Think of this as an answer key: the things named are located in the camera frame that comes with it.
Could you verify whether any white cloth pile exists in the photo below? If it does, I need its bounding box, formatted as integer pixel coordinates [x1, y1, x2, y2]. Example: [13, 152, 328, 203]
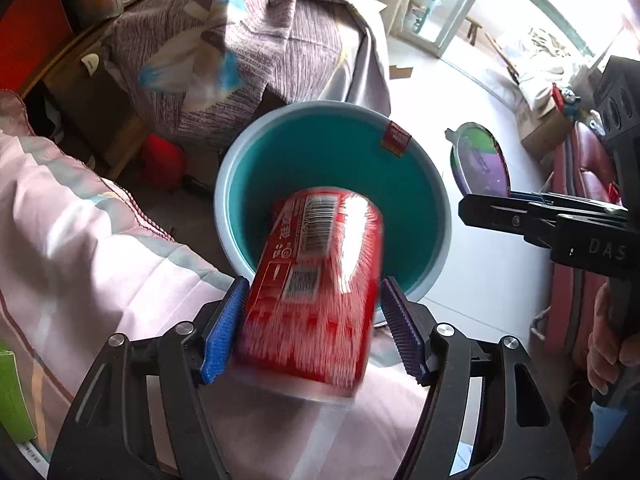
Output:
[500, 25, 601, 106]

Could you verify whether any round purple green plate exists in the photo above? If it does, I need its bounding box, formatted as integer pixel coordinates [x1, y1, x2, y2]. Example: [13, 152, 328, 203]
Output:
[445, 122, 512, 198]

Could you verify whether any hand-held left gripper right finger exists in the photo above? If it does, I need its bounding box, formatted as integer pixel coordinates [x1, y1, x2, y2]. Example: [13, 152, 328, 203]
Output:
[381, 277, 591, 480]

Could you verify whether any person's right hand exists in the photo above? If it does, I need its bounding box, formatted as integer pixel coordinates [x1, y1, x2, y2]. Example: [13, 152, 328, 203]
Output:
[587, 280, 640, 393]

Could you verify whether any red leather chair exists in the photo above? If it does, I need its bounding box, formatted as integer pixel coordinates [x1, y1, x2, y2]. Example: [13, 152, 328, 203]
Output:
[542, 120, 626, 376]

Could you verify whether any cardboard box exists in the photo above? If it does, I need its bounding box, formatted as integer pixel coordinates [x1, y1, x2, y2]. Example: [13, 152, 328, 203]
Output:
[515, 95, 573, 158]

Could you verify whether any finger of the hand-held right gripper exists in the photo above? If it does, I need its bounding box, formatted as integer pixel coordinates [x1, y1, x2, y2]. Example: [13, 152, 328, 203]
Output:
[459, 194, 558, 248]
[510, 191, 628, 217]

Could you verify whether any red soda can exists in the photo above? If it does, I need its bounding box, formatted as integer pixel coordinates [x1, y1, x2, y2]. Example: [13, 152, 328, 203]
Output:
[232, 186, 386, 403]

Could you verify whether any red plastic object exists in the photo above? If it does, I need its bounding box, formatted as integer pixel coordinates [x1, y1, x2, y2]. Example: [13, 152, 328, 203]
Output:
[141, 132, 189, 191]

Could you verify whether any teal plastic bucket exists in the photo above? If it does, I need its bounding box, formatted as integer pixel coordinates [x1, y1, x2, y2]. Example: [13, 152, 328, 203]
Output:
[214, 101, 453, 328]

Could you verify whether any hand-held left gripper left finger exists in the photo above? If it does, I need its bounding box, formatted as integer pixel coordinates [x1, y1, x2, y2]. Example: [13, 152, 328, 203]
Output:
[47, 277, 249, 480]

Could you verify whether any green white medicine box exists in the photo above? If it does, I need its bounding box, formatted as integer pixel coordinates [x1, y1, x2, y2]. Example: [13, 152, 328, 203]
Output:
[0, 340, 39, 443]

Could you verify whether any glass sliding door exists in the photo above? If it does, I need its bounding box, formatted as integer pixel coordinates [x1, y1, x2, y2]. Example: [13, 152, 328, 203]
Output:
[390, 0, 501, 57]

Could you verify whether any pink striped blanket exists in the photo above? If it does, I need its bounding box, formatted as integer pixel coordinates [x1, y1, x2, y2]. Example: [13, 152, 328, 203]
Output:
[0, 90, 436, 480]

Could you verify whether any wooden cabinet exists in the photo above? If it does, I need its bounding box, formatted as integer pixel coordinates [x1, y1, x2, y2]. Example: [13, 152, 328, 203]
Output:
[45, 20, 151, 181]

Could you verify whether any red board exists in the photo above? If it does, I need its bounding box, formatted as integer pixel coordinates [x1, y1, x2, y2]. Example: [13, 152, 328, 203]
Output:
[0, 0, 76, 91]

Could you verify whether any purple patterned blanket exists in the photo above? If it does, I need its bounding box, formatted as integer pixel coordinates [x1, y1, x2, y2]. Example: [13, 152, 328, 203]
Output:
[107, 0, 391, 151]

